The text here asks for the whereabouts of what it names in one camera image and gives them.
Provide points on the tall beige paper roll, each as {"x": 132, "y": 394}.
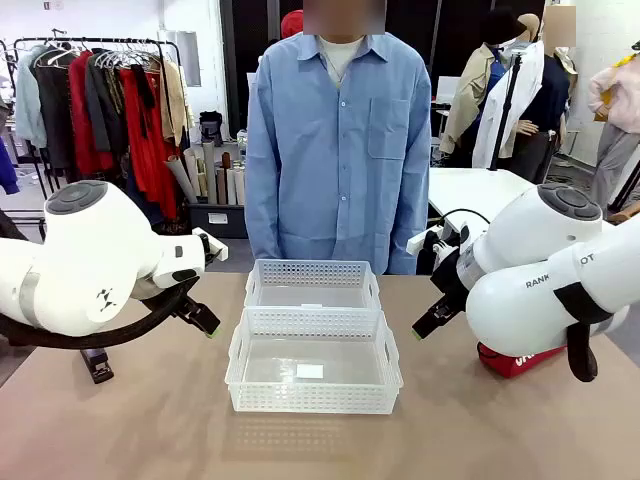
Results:
{"x": 209, "y": 170}

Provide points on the red hat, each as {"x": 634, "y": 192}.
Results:
{"x": 291, "y": 22}

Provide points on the red campus zipper pouch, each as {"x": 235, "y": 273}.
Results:
{"x": 520, "y": 365}

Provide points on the white board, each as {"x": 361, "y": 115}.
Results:
{"x": 447, "y": 87}

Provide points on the mannequin in pink sweater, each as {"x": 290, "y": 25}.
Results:
{"x": 620, "y": 95}

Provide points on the dark blue denim garment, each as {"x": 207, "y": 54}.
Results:
{"x": 134, "y": 192}

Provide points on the mannequin in white shirt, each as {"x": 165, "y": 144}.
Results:
{"x": 525, "y": 85}

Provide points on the light blue hanging garment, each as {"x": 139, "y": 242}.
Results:
{"x": 27, "y": 100}

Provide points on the tan curved object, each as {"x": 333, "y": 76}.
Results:
{"x": 625, "y": 217}

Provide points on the black hat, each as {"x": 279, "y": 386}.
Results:
{"x": 502, "y": 25}

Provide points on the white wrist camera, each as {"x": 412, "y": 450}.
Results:
{"x": 212, "y": 245}
{"x": 420, "y": 243}

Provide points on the person's left forearm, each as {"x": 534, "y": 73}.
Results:
{"x": 410, "y": 215}

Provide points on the white table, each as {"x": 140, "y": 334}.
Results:
{"x": 475, "y": 195}

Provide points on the long red dress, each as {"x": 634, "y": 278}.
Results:
{"x": 150, "y": 160}

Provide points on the mannequin in beige trench coat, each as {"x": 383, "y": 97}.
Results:
{"x": 470, "y": 100}

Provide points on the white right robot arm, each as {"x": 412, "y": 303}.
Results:
{"x": 525, "y": 310}

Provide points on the black bag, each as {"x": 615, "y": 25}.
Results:
{"x": 210, "y": 125}

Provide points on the person's right forearm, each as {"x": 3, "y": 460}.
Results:
{"x": 262, "y": 210}

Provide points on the black tripod pole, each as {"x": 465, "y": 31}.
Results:
{"x": 505, "y": 115}

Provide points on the dark storage crate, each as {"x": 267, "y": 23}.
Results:
{"x": 220, "y": 227}

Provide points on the black hanging jacket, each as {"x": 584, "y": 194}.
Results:
{"x": 55, "y": 120}

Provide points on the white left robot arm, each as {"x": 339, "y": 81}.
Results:
{"x": 90, "y": 250}

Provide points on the black hanging scarf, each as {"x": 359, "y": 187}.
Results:
{"x": 145, "y": 100}

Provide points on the black clothes rack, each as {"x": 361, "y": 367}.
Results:
{"x": 115, "y": 40}

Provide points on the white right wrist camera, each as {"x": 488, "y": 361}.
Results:
{"x": 420, "y": 243}

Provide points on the beige hanging garment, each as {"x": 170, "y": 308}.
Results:
{"x": 175, "y": 100}

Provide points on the small white perforated basket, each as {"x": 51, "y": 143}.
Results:
{"x": 310, "y": 272}

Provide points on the leopard print cloth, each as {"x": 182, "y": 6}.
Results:
{"x": 172, "y": 227}

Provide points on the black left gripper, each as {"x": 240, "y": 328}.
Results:
{"x": 187, "y": 304}

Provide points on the dark grey hanging jacket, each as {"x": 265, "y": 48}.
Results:
{"x": 102, "y": 100}

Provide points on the grey paper roll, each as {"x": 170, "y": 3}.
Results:
{"x": 179, "y": 177}

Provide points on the red hanging garment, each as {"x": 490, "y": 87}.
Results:
{"x": 82, "y": 125}

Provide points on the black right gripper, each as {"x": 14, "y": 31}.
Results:
{"x": 450, "y": 277}

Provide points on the large white perforated basket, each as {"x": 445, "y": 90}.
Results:
{"x": 310, "y": 395}

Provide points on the white paper roll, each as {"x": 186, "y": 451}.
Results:
{"x": 240, "y": 187}
{"x": 231, "y": 187}

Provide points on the person in blue shirt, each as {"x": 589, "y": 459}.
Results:
{"x": 340, "y": 150}

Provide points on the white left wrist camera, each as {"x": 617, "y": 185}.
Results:
{"x": 212, "y": 245}

